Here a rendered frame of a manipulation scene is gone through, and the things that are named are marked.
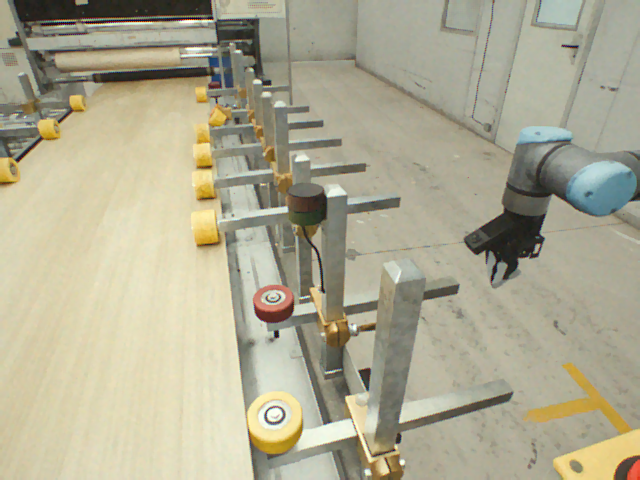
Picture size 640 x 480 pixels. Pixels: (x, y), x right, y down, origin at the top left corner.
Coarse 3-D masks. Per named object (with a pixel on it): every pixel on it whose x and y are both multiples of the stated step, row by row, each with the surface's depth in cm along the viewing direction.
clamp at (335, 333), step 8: (312, 288) 83; (312, 296) 81; (320, 296) 81; (320, 304) 79; (320, 312) 77; (320, 320) 76; (336, 320) 75; (344, 320) 75; (320, 328) 77; (328, 328) 74; (336, 328) 73; (344, 328) 74; (328, 336) 73; (336, 336) 74; (344, 336) 74; (328, 344) 74; (336, 344) 75; (344, 344) 75
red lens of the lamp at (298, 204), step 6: (288, 192) 60; (324, 192) 60; (288, 198) 60; (294, 198) 59; (300, 198) 58; (312, 198) 58; (318, 198) 59; (324, 198) 61; (288, 204) 60; (294, 204) 59; (300, 204) 59; (306, 204) 59; (312, 204) 59; (318, 204) 59; (300, 210) 59; (306, 210) 59; (312, 210) 59
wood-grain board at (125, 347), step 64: (64, 128) 175; (128, 128) 173; (192, 128) 172; (0, 192) 118; (64, 192) 117; (128, 192) 117; (192, 192) 116; (0, 256) 88; (64, 256) 88; (128, 256) 88; (192, 256) 88; (0, 320) 71; (64, 320) 71; (128, 320) 71; (192, 320) 71; (0, 384) 59; (64, 384) 59; (128, 384) 59; (192, 384) 59; (0, 448) 50; (64, 448) 50; (128, 448) 51; (192, 448) 51
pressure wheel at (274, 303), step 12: (264, 288) 77; (276, 288) 77; (288, 288) 78; (264, 300) 75; (276, 300) 75; (288, 300) 74; (264, 312) 73; (276, 312) 72; (288, 312) 74; (276, 336) 81
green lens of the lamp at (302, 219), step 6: (324, 204) 62; (288, 210) 61; (318, 210) 60; (324, 210) 62; (288, 216) 62; (294, 216) 60; (300, 216) 60; (306, 216) 60; (312, 216) 60; (318, 216) 61; (324, 216) 63; (294, 222) 61; (300, 222) 60; (306, 222) 60; (312, 222) 60; (318, 222) 61
